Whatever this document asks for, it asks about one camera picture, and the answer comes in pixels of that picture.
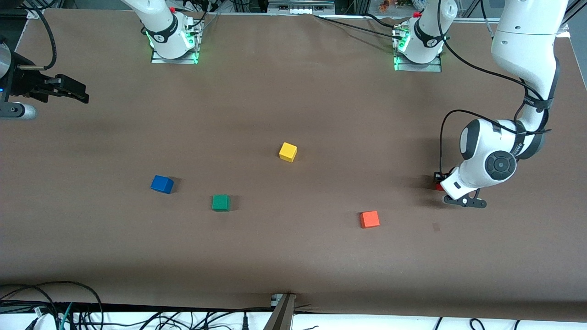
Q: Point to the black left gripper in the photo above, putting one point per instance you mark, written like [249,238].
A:
[439,176]

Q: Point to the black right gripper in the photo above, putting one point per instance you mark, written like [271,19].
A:
[28,83]

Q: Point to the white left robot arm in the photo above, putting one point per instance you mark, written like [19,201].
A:
[523,46]

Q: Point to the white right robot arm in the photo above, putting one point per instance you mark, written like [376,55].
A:
[160,27]

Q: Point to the orange cube block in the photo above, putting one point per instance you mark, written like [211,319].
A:
[369,219]

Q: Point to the blue cube block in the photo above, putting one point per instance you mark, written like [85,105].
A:
[161,184]

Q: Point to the yellow cube block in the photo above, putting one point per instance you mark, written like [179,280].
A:
[287,151]

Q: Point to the green cube block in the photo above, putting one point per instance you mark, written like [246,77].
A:
[220,202]

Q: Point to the grey power strip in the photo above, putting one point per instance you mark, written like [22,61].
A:
[300,6]

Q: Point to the aluminium corner bracket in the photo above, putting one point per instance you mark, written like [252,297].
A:
[35,13]
[565,31]

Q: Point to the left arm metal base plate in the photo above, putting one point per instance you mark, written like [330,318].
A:
[417,67]

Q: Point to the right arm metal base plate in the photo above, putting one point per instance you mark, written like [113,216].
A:
[196,55]

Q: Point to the aluminium frame rail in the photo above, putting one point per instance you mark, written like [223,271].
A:
[477,20]

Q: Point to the small metal clamp bracket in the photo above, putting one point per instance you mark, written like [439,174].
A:
[276,299]

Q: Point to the grey metal post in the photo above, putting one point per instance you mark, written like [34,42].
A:
[280,316]

